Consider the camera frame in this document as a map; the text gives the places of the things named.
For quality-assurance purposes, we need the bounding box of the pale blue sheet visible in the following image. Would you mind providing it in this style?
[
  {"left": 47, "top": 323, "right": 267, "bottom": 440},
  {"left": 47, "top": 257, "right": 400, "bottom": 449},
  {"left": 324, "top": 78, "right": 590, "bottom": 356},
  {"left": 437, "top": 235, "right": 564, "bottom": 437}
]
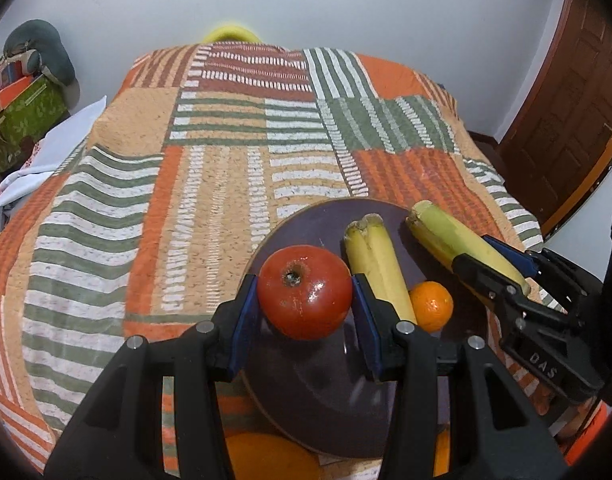
[{"left": 0, "top": 95, "right": 108, "bottom": 241}]

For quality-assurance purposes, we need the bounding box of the dark purple round plate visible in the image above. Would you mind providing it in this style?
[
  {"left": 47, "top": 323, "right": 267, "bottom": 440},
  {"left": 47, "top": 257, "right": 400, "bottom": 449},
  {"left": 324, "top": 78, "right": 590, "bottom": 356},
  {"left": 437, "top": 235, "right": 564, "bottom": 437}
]
[{"left": 242, "top": 198, "right": 488, "bottom": 461}]

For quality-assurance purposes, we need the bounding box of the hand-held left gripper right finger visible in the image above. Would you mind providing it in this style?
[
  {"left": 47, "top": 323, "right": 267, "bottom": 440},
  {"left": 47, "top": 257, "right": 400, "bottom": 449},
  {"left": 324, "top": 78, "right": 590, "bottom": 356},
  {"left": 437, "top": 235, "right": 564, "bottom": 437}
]
[{"left": 352, "top": 274, "right": 570, "bottom": 480}]

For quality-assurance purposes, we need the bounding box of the orange box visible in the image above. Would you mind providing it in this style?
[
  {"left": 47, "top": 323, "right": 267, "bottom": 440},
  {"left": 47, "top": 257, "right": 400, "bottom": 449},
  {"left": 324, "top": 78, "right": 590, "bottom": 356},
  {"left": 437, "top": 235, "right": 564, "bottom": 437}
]
[{"left": 0, "top": 76, "right": 37, "bottom": 111}]

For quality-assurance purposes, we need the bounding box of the small orange tangerine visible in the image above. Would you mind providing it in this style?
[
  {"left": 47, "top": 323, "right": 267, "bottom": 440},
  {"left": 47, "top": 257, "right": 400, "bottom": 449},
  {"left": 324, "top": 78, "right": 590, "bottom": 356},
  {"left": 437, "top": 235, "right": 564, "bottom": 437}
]
[{"left": 409, "top": 281, "right": 455, "bottom": 334}]

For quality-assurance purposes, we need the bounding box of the yellow pillow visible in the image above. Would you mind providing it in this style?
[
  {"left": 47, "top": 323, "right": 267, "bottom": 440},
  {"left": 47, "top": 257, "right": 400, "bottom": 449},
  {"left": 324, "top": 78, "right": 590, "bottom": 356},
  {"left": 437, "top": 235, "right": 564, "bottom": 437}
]
[{"left": 202, "top": 22, "right": 265, "bottom": 46}]

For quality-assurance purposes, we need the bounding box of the striped patchwork blanket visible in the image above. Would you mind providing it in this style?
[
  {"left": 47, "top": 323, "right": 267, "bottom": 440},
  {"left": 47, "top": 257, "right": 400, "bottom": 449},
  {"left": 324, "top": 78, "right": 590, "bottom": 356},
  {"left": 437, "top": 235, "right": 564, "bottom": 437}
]
[{"left": 0, "top": 42, "right": 547, "bottom": 480}]

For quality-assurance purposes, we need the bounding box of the green patterned box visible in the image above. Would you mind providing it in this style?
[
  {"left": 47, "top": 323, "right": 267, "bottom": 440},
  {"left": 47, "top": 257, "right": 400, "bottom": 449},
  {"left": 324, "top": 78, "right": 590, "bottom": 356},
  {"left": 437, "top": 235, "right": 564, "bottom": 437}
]
[{"left": 0, "top": 76, "right": 70, "bottom": 173}]

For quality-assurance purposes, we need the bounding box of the brown wooden door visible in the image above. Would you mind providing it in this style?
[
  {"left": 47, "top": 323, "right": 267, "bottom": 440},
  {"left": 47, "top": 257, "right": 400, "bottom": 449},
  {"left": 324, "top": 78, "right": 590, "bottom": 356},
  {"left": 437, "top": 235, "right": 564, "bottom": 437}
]
[{"left": 496, "top": 0, "right": 612, "bottom": 238}]

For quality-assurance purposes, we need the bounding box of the grey cushion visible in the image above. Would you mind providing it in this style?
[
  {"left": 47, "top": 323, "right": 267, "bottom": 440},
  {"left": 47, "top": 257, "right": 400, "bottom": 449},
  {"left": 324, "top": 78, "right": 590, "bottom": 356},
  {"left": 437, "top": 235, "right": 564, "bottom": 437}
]
[{"left": 3, "top": 19, "right": 80, "bottom": 87}]

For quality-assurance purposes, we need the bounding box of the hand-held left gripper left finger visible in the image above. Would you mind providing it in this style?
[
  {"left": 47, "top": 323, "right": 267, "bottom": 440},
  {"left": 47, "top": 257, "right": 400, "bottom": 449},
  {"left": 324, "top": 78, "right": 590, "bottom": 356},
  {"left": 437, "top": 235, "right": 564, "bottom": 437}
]
[{"left": 45, "top": 274, "right": 260, "bottom": 480}]

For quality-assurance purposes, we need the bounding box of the large orange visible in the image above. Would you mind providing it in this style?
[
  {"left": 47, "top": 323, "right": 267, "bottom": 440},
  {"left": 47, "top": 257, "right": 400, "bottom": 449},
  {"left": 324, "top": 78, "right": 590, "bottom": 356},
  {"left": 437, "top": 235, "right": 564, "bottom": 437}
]
[
  {"left": 225, "top": 432, "right": 323, "bottom": 480},
  {"left": 433, "top": 424, "right": 453, "bottom": 478}
]

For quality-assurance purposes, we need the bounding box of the red tomato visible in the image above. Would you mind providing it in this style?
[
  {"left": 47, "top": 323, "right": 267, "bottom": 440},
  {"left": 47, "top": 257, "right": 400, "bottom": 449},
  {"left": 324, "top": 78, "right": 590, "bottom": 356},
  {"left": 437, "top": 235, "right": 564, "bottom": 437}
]
[{"left": 256, "top": 245, "right": 355, "bottom": 341}]

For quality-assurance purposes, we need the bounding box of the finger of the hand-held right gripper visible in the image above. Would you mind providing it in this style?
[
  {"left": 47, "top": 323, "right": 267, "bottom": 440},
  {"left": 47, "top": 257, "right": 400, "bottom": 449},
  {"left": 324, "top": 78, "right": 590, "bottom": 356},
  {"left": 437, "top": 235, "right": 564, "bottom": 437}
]
[
  {"left": 482, "top": 234, "right": 589, "bottom": 307},
  {"left": 453, "top": 254, "right": 584, "bottom": 335}
]

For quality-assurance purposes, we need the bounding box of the yellow banana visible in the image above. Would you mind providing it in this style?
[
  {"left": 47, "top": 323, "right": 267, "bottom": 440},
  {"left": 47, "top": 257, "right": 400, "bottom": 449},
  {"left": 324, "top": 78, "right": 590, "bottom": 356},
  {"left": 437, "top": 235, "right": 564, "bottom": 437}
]
[
  {"left": 405, "top": 200, "right": 532, "bottom": 297},
  {"left": 344, "top": 219, "right": 389, "bottom": 308},
  {"left": 366, "top": 213, "right": 419, "bottom": 327}
]

